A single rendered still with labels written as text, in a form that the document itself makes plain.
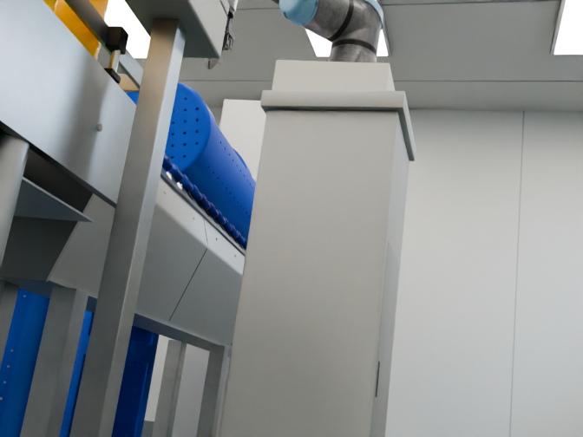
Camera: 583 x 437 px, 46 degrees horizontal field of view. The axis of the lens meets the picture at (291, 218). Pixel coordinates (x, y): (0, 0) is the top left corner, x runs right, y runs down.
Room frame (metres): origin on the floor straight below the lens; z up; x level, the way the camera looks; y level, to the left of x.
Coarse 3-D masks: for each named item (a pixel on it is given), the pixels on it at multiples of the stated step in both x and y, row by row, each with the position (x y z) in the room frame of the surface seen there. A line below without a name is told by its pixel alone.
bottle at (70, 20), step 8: (96, 0) 0.89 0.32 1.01; (104, 0) 0.90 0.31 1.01; (56, 8) 0.89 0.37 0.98; (64, 8) 0.88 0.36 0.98; (96, 8) 0.89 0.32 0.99; (104, 8) 0.91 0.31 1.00; (64, 16) 0.88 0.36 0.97; (72, 16) 0.88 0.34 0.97; (104, 16) 0.91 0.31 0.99; (64, 24) 0.88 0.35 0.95; (72, 24) 0.88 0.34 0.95; (80, 24) 0.88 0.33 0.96; (72, 32) 0.88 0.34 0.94; (80, 32) 0.88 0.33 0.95; (88, 32) 0.89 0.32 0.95; (80, 40) 0.88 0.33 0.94; (88, 40) 0.89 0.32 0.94; (96, 40) 0.90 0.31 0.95; (88, 48) 0.89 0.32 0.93; (96, 48) 0.91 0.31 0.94
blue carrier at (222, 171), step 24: (192, 96) 1.60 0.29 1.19; (192, 120) 1.59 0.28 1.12; (168, 144) 1.60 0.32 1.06; (192, 144) 1.59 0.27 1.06; (216, 144) 1.65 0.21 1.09; (192, 168) 1.60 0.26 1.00; (216, 168) 1.70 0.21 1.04; (240, 168) 1.89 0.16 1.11; (216, 192) 1.80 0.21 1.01; (240, 192) 1.93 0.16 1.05; (240, 216) 2.04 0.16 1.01
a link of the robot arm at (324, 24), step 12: (288, 0) 1.43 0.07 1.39; (300, 0) 1.40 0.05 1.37; (312, 0) 1.40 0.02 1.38; (324, 0) 1.41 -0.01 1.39; (336, 0) 1.42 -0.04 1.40; (348, 0) 1.45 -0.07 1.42; (288, 12) 1.44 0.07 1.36; (300, 12) 1.42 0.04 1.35; (312, 12) 1.42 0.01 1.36; (324, 12) 1.43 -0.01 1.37; (336, 12) 1.43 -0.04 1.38; (300, 24) 1.46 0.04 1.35; (312, 24) 1.45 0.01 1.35; (324, 24) 1.45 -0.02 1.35; (336, 24) 1.46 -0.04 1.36; (324, 36) 1.50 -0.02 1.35
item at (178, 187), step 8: (160, 176) 1.40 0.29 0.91; (168, 176) 1.51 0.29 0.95; (168, 184) 1.45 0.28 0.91; (176, 184) 1.53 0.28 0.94; (184, 192) 1.58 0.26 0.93; (192, 200) 1.63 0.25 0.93; (200, 208) 1.71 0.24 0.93; (208, 216) 1.78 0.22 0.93; (216, 224) 1.85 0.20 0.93; (224, 232) 1.91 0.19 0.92; (232, 240) 2.00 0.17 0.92; (240, 248) 2.11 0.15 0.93
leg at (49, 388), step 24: (72, 288) 1.21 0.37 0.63; (48, 312) 1.22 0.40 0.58; (72, 312) 1.21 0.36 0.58; (48, 336) 1.21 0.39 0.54; (72, 336) 1.23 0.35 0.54; (48, 360) 1.21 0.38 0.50; (72, 360) 1.24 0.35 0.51; (48, 384) 1.21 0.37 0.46; (48, 408) 1.21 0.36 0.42; (24, 432) 1.22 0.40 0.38; (48, 432) 1.21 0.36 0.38
